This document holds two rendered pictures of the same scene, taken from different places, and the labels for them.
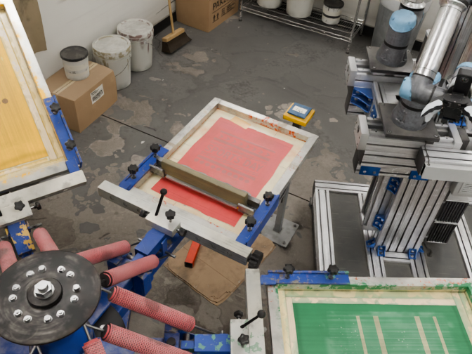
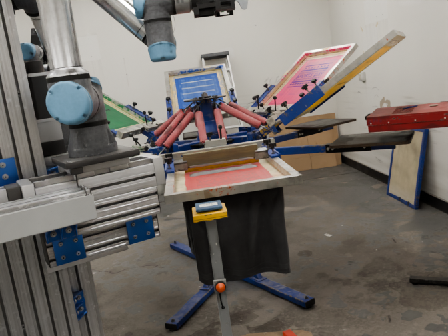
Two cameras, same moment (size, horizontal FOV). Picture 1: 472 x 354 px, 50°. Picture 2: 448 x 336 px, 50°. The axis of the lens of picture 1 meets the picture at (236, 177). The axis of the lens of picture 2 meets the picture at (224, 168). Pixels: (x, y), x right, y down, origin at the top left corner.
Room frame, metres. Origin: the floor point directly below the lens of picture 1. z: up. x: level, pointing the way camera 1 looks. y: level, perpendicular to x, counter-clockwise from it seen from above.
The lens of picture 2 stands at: (3.74, -1.08, 1.44)
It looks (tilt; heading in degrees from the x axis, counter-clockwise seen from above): 11 degrees down; 151
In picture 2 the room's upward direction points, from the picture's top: 8 degrees counter-clockwise
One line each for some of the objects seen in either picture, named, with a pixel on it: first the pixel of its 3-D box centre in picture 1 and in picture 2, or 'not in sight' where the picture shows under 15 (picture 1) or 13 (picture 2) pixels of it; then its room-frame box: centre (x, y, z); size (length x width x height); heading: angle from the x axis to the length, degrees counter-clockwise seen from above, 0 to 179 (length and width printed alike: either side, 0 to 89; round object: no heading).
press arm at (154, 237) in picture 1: (154, 239); not in sight; (1.19, 0.28, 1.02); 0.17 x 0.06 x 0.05; 155
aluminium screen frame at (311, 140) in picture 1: (227, 163); (225, 172); (1.70, 0.05, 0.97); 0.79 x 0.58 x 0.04; 155
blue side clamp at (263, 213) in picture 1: (258, 220); (171, 171); (1.36, -0.11, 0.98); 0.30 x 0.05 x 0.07; 155
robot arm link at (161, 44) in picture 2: not in sight; (161, 41); (2.47, -0.53, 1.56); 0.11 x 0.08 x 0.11; 154
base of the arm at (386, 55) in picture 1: (393, 50); (91, 137); (2.25, -0.71, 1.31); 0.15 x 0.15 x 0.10
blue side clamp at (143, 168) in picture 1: (145, 171); (271, 156); (1.60, 0.40, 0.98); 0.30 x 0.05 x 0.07; 155
